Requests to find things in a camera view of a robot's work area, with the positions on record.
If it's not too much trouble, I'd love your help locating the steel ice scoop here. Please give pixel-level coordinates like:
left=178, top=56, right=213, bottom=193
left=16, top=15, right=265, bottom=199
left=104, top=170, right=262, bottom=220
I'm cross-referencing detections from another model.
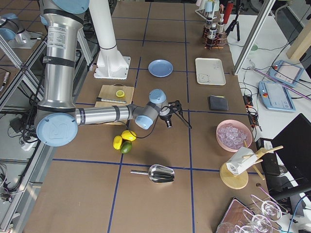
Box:
left=131, top=165, right=175, bottom=183

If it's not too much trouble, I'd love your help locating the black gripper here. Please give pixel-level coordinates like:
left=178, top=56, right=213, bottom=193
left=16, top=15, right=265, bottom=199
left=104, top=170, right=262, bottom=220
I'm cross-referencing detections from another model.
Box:
left=159, top=100, right=182, bottom=128

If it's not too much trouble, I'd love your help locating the blue teach pendant far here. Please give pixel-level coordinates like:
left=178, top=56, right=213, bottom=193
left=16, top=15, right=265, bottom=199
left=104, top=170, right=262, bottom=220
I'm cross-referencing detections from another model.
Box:
left=269, top=60, right=304, bottom=87

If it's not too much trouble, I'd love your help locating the yellow lemon upper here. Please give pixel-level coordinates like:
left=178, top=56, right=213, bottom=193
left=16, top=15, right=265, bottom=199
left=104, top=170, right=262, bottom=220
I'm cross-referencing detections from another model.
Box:
left=113, top=135, right=123, bottom=150

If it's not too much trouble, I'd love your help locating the wooden stand with carton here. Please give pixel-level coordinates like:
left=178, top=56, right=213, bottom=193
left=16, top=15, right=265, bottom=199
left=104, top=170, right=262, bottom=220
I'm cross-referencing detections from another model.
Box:
left=220, top=146, right=283, bottom=190

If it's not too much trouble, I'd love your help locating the blue teach pendant near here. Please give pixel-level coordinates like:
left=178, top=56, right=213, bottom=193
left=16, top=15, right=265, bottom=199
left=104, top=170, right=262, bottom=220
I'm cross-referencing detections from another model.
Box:
left=258, top=81, right=296, bottom=112

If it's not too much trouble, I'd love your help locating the yellow lemon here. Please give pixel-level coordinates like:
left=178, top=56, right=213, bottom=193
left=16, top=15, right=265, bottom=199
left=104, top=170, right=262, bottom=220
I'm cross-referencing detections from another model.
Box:
left=121, top=130, right=137, bottom=141
left=113, top=135, right=123, bottom=150

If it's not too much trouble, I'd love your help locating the blue plate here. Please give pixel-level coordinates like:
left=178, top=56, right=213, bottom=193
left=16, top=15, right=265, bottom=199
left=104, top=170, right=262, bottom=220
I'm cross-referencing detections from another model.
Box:
left=148, top=59, right=173, bottom=78

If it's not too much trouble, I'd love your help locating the white wire cup rack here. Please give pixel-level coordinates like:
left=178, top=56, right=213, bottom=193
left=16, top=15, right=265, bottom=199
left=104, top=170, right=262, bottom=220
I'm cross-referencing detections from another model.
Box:
left=195, top=0, right=220, bottom=19

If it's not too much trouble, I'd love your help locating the black camera tripod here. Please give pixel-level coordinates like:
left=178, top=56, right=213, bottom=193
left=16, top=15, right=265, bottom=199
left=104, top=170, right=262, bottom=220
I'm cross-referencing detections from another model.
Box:
left=225, top=3, right=244, bottom=41

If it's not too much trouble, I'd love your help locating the steel rod black cap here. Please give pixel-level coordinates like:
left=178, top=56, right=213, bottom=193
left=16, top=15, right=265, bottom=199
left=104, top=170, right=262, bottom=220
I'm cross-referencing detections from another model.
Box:
left=96, top=97, right=126, bottom=104

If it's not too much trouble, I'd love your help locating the drink bottle bottom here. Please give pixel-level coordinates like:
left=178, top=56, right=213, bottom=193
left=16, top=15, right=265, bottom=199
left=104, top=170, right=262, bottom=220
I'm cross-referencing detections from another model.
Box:
left=208, top=23, right=217, bottom=40

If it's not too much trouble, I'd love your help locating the drink bottle right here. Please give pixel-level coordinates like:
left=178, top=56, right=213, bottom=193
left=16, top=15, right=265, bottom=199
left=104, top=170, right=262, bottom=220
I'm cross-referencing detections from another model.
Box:
left=217, top=18, right=224, bottom=33

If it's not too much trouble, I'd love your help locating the pink ice bowl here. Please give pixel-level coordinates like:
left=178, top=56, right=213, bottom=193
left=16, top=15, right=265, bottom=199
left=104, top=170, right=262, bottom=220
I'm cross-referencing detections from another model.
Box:
left=216, top=119, right=253, bottom=152

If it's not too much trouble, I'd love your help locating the lemon half slice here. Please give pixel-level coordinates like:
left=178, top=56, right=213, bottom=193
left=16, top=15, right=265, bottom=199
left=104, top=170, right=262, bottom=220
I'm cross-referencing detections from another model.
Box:
left=116, top=90, right=125, bottom=98

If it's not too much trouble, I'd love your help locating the green bowl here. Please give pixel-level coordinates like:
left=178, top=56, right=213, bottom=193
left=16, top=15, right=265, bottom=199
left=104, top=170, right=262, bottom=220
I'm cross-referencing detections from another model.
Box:
left=249, top=44, right=259, bottom=54

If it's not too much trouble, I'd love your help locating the wooden cutting board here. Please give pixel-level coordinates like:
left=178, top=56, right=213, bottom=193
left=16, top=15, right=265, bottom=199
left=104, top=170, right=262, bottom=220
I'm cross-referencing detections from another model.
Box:
left=94, top=84, right=135, bottom=126

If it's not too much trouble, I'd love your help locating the aluminium frame post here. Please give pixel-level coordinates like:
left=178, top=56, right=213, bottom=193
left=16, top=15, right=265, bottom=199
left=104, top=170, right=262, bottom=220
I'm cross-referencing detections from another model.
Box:
left=233, top=0, right=276, bottom=75

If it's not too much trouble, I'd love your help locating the black monitor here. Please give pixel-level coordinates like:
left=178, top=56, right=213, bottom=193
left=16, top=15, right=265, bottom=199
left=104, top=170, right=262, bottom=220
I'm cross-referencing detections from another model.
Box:
left=256, top=113, right=311, bottom=200

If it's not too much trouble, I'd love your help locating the drink bottle left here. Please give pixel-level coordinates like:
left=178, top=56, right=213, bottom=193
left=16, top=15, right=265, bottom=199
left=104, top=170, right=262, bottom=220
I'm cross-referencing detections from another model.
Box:
left=205, top=17, right=213, bottom=30

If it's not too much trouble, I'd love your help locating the drink bottle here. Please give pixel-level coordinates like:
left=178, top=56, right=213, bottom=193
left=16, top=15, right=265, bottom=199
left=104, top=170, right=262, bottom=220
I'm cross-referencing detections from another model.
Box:
left=217, top=18, right=224, bottom=33
left=208, top=23, right=217, bottom=40
left=205, top=17, right=213, bottom=30

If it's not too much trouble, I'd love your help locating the yellow lemon lower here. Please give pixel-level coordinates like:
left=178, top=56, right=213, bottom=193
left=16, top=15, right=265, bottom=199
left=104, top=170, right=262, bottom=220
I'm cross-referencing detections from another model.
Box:
left=121, top=130, right=137, bottom=141

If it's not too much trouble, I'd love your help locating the cream bear tray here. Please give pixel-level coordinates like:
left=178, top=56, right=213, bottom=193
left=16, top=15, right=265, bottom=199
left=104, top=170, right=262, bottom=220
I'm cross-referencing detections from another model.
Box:
left=195, top=58, right=226, bottom=86

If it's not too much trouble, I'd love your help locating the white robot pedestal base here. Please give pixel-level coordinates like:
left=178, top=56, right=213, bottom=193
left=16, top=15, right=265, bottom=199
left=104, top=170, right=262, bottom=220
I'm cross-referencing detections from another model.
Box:
left=89, top=0, right=131, bottom=80

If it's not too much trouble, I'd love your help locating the red cylinder tube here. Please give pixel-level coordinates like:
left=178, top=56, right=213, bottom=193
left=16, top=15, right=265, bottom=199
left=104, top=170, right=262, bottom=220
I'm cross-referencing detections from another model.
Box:
left=223, top=0, right=234, bottom=24

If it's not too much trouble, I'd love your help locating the copper wire bottle rack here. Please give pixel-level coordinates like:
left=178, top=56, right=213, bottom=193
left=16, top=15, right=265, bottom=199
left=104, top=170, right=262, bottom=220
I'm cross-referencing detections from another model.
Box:
left=202, top=14, right=227, bottom=50

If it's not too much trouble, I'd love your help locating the wine glass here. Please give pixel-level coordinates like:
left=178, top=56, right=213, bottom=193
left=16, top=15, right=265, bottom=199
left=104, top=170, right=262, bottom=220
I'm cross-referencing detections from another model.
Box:
left=250, top=186, right=289, bottom=222

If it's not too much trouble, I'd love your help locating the grey folded cloth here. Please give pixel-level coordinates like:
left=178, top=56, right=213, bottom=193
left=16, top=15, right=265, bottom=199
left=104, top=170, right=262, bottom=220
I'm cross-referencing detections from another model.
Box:
left=207, top=95, right=228, bottom=111

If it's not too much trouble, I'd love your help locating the blue teach pendant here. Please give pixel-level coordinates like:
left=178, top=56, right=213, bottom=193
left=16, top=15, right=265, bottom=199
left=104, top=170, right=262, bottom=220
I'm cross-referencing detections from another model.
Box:
left=269, top=60, right=304, bottom=87
left=258, top=81, right=296, bottom=112

